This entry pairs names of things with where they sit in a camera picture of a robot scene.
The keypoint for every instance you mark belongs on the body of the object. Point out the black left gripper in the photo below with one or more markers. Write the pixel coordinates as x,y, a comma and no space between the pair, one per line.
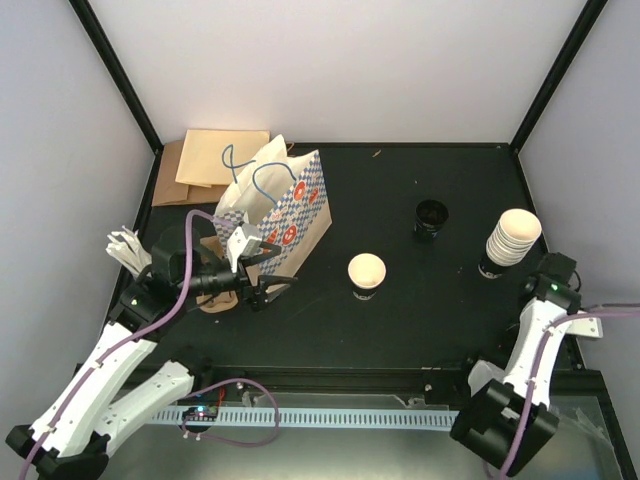
258,294

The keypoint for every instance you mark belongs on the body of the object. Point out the blue checkered paper bag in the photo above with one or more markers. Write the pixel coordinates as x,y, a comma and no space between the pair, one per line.
284,197

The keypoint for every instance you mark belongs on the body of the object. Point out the brown pulp cup carrier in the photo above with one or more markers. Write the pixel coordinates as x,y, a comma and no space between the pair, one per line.
224,301

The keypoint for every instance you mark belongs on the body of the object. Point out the black branded paper cup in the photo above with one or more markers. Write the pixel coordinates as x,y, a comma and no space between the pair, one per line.
366,273

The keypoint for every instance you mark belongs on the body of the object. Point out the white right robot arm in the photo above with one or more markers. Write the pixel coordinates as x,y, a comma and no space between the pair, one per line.
507,420

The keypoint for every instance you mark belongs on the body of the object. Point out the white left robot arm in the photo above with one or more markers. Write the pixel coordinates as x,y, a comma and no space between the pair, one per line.
79,433

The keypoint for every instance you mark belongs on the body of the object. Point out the light tan paper bag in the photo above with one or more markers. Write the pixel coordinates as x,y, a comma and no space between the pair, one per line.
215,157

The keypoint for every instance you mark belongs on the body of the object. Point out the brown kraft paper bag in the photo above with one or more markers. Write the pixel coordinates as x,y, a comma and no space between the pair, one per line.
168,192

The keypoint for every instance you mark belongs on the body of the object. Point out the white wrapped stirrers bundle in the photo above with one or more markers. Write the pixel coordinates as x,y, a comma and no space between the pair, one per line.
125,247

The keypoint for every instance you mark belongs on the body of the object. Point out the small electronics board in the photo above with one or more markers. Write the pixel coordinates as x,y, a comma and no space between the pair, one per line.
200,413

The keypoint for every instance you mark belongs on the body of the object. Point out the stack of black lids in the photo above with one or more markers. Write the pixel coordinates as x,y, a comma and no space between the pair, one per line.
429,218

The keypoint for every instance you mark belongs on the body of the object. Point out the stack of white paper cups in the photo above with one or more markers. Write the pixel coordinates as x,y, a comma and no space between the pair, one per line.
515,233

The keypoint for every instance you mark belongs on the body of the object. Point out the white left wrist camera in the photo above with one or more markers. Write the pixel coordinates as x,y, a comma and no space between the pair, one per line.
244,242

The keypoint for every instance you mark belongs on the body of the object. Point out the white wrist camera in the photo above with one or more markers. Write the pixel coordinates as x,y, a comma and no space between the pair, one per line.
587,327
244,242

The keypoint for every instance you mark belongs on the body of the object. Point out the light blue slotted cable duct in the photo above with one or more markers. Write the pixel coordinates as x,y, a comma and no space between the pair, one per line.
333,418

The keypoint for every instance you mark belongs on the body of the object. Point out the black corner frame post left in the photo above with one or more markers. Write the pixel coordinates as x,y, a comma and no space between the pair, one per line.
101,43

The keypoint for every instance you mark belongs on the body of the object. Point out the black corner frame post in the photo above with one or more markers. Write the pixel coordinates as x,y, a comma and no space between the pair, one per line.
578,34
101,43

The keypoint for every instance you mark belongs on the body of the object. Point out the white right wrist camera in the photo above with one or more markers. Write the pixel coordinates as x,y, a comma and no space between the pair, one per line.
587,327

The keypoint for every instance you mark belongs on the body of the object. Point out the black corner frame post right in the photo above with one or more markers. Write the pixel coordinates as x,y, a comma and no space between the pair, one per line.
578,34

